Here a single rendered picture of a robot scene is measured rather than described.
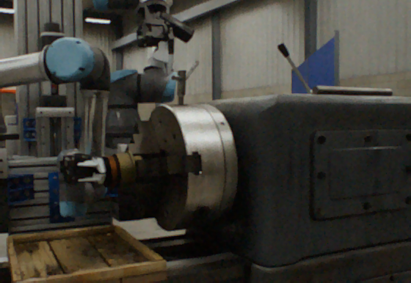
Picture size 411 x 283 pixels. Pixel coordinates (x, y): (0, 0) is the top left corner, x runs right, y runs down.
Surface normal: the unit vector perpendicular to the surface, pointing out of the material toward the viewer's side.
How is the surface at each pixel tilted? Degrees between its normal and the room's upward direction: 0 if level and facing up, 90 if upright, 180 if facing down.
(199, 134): 58
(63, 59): 89
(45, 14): 90
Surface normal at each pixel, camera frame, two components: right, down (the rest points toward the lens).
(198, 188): 0.40, 0.25
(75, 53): -0.11, 0.04
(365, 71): -0.86, 0.04
